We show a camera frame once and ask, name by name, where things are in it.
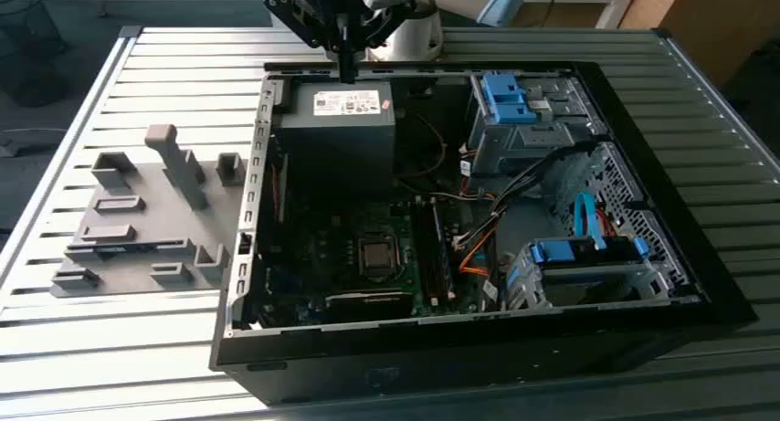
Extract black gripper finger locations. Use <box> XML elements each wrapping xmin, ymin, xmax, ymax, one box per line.
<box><xmin>261</xmin><ymin>0</ymin><xmax>348</xmax><ymax>85</ymax></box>
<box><xmin>347</xmin><ymin>7</ymin><xmax>431</xmax><ymax>85</ymax></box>

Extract blue RAM stick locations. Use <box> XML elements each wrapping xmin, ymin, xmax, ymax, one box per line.
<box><xmin>70</xmin><ymin>240</ymin><xmax>185</xmax><ymax>257</ymax></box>

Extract blue plastic disk carrier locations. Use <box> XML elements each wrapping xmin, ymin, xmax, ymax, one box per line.
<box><xmin>479</xmin><ymin>73</ymin><xmax>540</xmax><ymax>124</ymax></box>
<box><xmin>528</xmin><ymin>237</ymin><xmax>647</xmax><ymax>269</ymax></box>

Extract grey power supply unit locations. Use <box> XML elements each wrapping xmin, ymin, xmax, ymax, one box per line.
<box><xmin>271</xmin><ymin>80</ymin><xmax>398</xmax><ymax>212</ymax></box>

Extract grey metal drive cage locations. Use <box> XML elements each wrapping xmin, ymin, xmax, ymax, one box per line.
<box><xmin>502</xmin><ymin>237</ymin><xmax>671</xmax><ymax>310</ymax></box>
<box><xmin>466</xmin><ymin>73</ymin><xmax>610</xmax><ymax>178</ymax></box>

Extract wood top white desk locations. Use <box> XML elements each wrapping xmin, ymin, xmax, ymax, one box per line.
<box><xmin>514</xmin><ymin>0</ymin><xmax>647</xmax><ymax>29</ymax></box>

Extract black mesh waste bin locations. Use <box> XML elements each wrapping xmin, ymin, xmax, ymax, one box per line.
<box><xmin>0</xmin><ymin>0</ymin><xmax>69</xmax><ymax>108</ymax></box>

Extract grey parts rack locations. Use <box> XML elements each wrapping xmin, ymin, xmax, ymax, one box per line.
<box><xmin>48</xmin><ymin>123</ymin><xmax>248</xmax><ymax>300</ymax></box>

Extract silver CPU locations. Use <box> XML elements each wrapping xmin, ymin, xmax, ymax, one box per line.
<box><xmin>363</xmin><ymin>243</ymin><xmax>395</xmax><ymax>269</ymax></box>

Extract CPU socket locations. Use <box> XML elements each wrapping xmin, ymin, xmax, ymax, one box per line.
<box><xmin>355</xmin><ymin>236</ymin><xmax>403</xmax><ymax>279</ymax></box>

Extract green motherboard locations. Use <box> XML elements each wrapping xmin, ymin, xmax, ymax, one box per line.
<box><xmin>257</xmin><ymin>196</ymin><xmax>507</xmax><ymax>326</ymax></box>

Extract grey chair foot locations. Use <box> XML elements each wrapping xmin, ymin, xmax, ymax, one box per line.
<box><xmin>0</xmin><ymin>127</ymin><xmax>68</xmax><ymax>160</ymax></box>

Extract brown wooden cabinet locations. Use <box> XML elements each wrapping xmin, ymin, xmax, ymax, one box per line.
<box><xmin>619</xmin><ymin>0</ymin><xmax>780</xmax><ymax>89</ymax></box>

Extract black graphics card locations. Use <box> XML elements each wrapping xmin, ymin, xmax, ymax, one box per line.
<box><xmin>324</xmin><ymin>289</ymin><xmax>415</xmax><ymax>324</ymax></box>

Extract black PC case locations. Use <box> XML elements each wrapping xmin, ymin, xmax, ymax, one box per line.
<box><xmin>208</xmin><ymin>59</ymin><xmax>759</xmax><ymax>406</ymax></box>

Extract yellow black power wires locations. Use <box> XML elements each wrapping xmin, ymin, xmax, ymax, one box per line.
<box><xmin>392</xmin><ymin>110</ymin><xmax>447</xmax><ymax>181</ymax></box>

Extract black cable bundle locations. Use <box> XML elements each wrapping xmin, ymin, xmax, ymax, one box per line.
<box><xmin>459</xmin><ymin>142</ymin><xmax>605</xmax><ymax>248</ymax></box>

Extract blue flat data cable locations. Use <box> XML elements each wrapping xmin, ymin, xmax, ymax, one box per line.
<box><xmin>571</xmin><ymin>190</ymin><xmax>607</xmax><ymax>251</ymax></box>

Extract orange yellow wires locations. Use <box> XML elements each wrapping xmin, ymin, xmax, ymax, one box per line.
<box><xmin>456</xmin><ymin>213</ymin><xmax>507</xmax><ymax>276</ymax></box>

